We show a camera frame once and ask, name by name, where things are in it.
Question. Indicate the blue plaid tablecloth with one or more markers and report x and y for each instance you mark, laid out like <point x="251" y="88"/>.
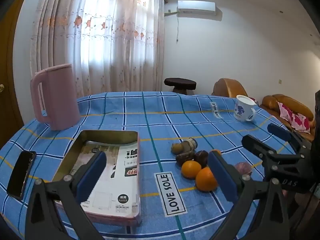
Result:
<point x="155" y="120"/>

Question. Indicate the sheer floral curtain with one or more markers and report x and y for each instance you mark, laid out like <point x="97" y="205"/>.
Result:
<point x="100" y="42"/>

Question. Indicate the dark round stool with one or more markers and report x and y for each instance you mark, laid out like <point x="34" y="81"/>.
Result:
<point x="180" y="82"/>

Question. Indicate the brown mushroom toy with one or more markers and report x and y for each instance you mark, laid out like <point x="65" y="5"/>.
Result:
<point x="190" y="144"/>

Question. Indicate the brass door knob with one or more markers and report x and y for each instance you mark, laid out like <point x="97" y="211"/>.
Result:
<point x="2" y="88"/>

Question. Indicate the pale purple round fruit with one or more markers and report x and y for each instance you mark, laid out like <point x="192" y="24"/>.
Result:
<point x="243" y="168"/>

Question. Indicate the pink electric kettle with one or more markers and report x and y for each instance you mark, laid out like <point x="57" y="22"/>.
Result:
<point x="60" y="97"/>

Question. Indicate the brown leather sofa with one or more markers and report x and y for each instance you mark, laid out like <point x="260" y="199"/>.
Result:
<point x="270" y="102"/>

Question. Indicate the pink floral cushion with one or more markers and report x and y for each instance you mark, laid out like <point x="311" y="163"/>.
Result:
<point x="295" y="120"/>

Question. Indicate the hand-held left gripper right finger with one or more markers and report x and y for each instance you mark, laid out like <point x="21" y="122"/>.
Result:
<point x="222" y="177"/>

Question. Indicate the printed paper sheet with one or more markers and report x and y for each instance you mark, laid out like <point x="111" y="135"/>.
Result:
<point x="120" y="187"/>

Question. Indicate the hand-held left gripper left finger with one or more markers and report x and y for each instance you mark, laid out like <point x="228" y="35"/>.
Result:
<point x="91" y="177"/>

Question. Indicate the dark purple passion fruit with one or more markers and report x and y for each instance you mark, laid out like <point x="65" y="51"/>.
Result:
<point x="201" y="158"/>

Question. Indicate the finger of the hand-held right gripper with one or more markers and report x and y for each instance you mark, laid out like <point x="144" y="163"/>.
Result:
<point x="257" y="146"/>
<point x="280" y="131"/>

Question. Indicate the wooden door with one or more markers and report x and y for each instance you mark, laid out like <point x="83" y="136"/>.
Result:
<point x="7" y="67"/>

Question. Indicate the rectangular metal tin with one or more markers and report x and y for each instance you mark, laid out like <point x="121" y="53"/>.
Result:
<point x="110" y="136"/>

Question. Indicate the brown leather armchair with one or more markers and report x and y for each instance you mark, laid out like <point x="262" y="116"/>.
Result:
<point x="228" y="87"/>

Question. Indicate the white air conditioner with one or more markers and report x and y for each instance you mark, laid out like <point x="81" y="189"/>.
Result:
<point x="196" y="6"/>

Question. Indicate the white mug with blue print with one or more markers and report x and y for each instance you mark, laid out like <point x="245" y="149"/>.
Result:
<point x="241" y="110"/>

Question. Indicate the black smartphone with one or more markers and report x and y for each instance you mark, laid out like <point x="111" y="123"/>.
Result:
<point x="21" y="175"/>

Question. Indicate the brown kiwi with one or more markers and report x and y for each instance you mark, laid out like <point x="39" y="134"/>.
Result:
<point x="177" y="148"/>

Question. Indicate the orange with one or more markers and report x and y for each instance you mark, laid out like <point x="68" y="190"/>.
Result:
<point x="191" y="169"/>
<point x="217" y="152"/>
<point x="205" y="179"/>

